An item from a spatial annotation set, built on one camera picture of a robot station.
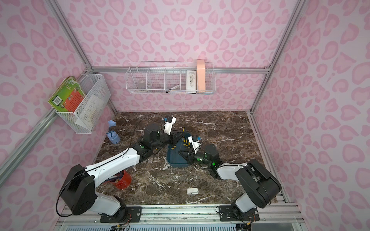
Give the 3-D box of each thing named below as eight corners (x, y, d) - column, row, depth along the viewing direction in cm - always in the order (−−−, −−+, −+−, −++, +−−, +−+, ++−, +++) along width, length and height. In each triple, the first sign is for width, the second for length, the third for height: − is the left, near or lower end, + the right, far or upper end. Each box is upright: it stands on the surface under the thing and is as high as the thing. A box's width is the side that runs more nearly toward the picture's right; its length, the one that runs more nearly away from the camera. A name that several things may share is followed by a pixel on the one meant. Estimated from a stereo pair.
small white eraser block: (186, 194, 81) (186, 193, 79) (186, 189, 83) (186, 187, 81) (198, 194, 81) (198, 193, 79) (198, 189, 83) (198, 187, 81)
